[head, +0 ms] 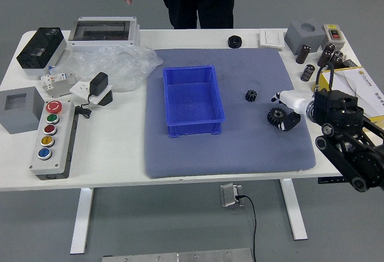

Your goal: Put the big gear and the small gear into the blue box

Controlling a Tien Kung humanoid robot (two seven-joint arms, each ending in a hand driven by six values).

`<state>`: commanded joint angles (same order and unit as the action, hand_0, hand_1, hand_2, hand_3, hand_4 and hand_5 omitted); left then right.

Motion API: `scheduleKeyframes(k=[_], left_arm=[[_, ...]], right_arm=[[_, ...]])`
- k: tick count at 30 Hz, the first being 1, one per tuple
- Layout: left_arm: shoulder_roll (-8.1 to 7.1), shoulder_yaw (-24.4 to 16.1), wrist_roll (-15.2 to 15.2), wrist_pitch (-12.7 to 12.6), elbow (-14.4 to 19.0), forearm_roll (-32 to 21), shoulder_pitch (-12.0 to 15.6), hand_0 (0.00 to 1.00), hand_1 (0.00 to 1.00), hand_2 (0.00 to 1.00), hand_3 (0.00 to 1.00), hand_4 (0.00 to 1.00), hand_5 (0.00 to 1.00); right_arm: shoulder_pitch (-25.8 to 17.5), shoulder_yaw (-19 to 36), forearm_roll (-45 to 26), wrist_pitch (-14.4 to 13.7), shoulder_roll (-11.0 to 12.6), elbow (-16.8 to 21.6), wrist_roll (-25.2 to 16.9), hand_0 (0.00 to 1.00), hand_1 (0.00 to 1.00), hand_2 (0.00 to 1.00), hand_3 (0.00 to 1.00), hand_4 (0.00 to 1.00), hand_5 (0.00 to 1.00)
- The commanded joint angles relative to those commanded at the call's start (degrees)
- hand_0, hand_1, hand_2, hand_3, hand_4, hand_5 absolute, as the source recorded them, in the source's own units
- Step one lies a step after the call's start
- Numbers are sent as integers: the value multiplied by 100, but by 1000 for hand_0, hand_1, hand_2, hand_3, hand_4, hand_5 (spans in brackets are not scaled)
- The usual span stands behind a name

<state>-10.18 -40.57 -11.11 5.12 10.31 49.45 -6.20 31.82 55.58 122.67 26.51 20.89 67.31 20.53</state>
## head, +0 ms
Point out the white wall switch plate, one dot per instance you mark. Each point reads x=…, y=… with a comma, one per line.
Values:
x=271, y=38

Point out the clear plastic bag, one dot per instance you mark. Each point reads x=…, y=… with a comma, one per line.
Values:
x=120, y=64

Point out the grey-blue mat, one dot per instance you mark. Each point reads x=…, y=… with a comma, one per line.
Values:
x=240, y=148

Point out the black power adapter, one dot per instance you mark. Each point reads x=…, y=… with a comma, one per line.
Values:
x=98, y=83

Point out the white circuit breaker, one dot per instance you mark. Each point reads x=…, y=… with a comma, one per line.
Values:
x=57, y=85

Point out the big black gear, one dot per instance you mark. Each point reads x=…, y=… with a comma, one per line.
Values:
x=274, y=117

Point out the black socket base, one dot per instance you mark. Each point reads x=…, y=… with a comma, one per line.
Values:
x=106, y=99

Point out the yellow white cardboard box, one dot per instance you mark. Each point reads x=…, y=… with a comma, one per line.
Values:
x=357, y=82

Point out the grey enclosure with black lid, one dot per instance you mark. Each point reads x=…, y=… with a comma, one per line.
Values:
x=39, y=49

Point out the black hex nut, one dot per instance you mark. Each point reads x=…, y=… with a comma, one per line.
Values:
x=235, y=42

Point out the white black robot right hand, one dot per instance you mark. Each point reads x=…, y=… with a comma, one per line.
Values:
x=295, y=98

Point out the silver floor socket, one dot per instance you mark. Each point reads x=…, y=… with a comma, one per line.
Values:
x=228, y=194

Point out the grey five-button control box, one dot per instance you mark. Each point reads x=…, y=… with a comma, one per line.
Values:
x=57, y=160

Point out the silver metal plate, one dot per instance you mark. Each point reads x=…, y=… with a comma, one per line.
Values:
x=180, y=256

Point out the grey red-green button switch box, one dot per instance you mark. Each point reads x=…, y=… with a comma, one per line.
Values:
x=333, y=35

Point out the grey block with square hole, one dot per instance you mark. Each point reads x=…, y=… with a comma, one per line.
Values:
x=18, y=118

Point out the person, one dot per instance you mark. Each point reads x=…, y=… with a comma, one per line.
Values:
x=198, y=1

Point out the white clear-cover distribution box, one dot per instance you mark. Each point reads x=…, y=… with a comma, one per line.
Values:
x=102, y=44

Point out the small black flat part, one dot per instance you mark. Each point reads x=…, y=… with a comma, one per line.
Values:
x=350, y=63

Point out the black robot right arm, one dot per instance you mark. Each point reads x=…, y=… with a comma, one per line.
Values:
x=345, y=115

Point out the white wall socket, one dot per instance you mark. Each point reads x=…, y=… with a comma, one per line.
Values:
x=79, y=88

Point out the grey block with round hole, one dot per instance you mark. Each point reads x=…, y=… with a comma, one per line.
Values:
x=300, y=40

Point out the small black gear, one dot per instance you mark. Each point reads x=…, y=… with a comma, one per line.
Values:
x=251, y=96

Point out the black table control panel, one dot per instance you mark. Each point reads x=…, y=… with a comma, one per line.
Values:
x=330, y=180

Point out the blue plastic box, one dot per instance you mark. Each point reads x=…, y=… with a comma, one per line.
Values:
x=192, y=100

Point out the white table leg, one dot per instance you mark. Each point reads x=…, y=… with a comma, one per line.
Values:
x=294, y=209
x=81, y=220

